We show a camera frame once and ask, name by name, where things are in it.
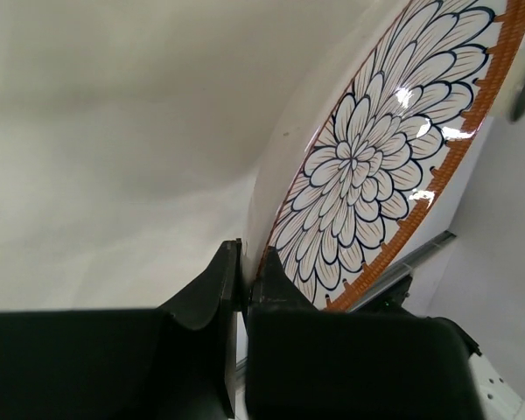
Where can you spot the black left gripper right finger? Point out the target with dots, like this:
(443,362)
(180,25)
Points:
(304,363)

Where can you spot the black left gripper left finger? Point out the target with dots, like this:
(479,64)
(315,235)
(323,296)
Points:
(173,361)

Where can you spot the floral plate with orange rim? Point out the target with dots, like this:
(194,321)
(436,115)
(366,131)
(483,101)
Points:
(372,137)

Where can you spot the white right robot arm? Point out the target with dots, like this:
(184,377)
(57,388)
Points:
(498,399)

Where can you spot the aluminium front rail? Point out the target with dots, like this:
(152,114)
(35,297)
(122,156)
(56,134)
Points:
(403,268)

